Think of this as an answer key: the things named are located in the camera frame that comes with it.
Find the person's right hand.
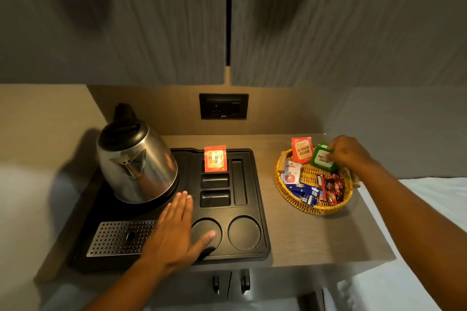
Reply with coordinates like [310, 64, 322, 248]
[326, 135, 373, 174]

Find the person's left hand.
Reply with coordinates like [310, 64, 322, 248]
[140, 191, 217, 276]

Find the green tea sachet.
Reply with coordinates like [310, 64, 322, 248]
[310, 143, 338, 172]

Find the person's right forearm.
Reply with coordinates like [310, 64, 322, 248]
[357, 161, 467, 311]

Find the person's left forearm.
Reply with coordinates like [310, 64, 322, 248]
[83, 257, 176, 311]

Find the orange tea sachet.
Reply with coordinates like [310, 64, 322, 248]
[291, 137, 314, 165]
[204, 145, 228, 173]

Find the red stick sachet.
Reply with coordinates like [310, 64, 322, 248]
[316, 174, 327, 201]

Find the dark red sachet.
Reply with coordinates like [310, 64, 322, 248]
[325, 175, 346, 206]

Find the white sachet with red print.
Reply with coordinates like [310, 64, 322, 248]
[283, 161, 303, 185]

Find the perforated metal drip grate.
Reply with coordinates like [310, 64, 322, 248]
[86, 220, 158, 258]

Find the woven wicker basket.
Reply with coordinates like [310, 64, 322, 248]
[274, 149, 360, 216]

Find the black plastic welcome tray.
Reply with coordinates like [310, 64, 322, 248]
[71, 148, 271, 273]

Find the stainless steel electric kettle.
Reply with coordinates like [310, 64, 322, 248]
[96, 103, 180, 204]

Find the grey wooden cabinet door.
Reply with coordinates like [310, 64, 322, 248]
[231, 0, 467, 88]
[0, 0, 227, 86]

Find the white bed sheet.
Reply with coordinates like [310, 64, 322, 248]
[321, 176, 467, 311]

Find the black wall power socket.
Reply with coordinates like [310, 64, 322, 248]
[199, 93, 249, 120]

